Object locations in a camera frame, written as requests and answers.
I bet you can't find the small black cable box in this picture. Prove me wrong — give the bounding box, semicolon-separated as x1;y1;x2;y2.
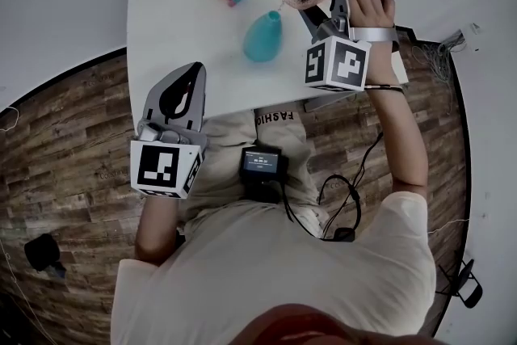
332;227;357;243

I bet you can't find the person's right forearm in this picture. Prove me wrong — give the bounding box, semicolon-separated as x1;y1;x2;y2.
364;39;429;197

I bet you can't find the person's right hand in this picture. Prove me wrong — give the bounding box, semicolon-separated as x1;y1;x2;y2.
346;0;397;53

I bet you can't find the thin white cable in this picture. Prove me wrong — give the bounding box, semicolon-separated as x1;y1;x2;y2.
0;105;21;133

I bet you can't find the white wall socket box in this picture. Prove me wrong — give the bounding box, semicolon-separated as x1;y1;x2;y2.
459;23;482;53

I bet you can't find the black bag on floor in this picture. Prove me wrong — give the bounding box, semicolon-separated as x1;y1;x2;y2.
23;232;68;280

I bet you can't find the black chest device with screen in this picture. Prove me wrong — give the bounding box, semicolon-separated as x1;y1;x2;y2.
239;146;290;204

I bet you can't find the tangle of thin wires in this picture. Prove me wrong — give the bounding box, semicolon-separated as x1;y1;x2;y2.
410;32;466;88

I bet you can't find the white t-shirt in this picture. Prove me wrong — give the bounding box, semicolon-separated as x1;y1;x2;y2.
110;189;438;345

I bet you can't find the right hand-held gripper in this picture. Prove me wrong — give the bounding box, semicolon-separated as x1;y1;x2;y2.
297;0;399;93

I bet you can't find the black cable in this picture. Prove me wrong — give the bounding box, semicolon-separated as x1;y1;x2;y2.
317;82;406;242

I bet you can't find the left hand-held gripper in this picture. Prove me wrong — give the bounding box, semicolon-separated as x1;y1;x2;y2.
129;62;208;200

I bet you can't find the person's left forearm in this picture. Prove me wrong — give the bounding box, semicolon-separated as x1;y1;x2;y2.
134;194;182;267

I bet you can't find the teal bottle container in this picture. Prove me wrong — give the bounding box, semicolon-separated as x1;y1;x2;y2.
242;10;284;64

